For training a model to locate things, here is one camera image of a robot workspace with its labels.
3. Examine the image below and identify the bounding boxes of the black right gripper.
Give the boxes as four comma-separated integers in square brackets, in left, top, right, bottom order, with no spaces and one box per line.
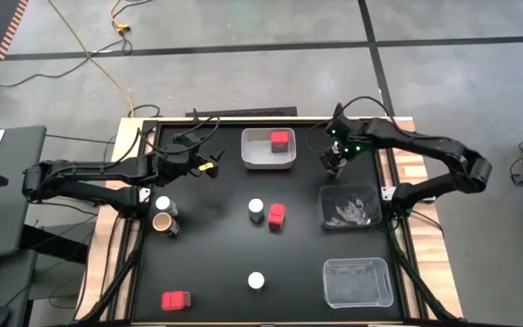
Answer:
[320,144,349,177]

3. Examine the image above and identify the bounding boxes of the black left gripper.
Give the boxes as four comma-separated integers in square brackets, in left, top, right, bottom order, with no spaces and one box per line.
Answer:
[156,134,226,185]

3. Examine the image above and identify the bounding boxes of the white lid spice jar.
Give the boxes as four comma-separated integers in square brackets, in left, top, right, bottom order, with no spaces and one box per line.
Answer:
[154,195,180,218]
[247,198,266,223]
[247,271,266,292]

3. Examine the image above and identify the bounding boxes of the red lid spice tin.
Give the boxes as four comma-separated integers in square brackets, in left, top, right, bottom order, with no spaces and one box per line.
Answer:
[160,290,192,312]
[267,203,287,231]
[270,130,291,154]

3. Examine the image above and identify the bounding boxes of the white opaque plastic bin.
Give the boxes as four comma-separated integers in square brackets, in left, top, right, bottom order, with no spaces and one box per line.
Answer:
[240,126,298,171]

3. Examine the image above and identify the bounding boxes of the dark tinted plastic bin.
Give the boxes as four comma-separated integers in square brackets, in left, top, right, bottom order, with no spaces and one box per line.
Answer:
[319,183,383,231]

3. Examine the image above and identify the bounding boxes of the black flat bar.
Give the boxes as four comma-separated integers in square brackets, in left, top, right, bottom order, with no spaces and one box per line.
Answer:
[184,105,299,118]

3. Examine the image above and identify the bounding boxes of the black table mat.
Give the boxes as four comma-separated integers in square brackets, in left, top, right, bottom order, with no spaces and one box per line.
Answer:
[130,121,406,322]

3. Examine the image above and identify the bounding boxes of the clear plastic bin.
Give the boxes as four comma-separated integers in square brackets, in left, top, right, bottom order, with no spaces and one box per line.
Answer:
[321,256,395,310]

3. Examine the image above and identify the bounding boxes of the black desk base bar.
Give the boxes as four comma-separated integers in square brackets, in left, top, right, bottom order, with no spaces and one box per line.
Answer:
[19,221,91,265]

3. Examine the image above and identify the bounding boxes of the grey side desk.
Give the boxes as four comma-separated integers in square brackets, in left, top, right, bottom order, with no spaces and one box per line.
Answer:
[0,125,47,261]

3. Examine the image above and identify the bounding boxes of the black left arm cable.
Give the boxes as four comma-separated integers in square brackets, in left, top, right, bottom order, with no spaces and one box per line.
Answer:
[137,115,222,156]

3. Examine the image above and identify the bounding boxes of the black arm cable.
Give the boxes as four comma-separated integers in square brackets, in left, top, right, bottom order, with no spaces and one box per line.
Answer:
[137,115,222,156]
[305,94,398,154]

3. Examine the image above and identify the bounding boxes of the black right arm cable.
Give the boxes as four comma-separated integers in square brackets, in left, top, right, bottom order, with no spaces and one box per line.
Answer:
[305,94,398,154]

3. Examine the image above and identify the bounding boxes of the black floor cable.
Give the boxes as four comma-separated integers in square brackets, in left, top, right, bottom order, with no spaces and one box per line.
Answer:
[0,35,134,88]

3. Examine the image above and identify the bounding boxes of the black metal table frame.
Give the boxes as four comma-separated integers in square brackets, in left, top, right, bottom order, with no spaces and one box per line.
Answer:
[73,115,465,327]

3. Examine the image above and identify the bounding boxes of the yellow hanging cable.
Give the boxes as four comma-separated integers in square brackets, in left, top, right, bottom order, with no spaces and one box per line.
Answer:
[46,0,135,114]

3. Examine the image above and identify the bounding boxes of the yellow extension cord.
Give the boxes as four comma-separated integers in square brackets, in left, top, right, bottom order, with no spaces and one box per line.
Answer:
[109,0,132,34]

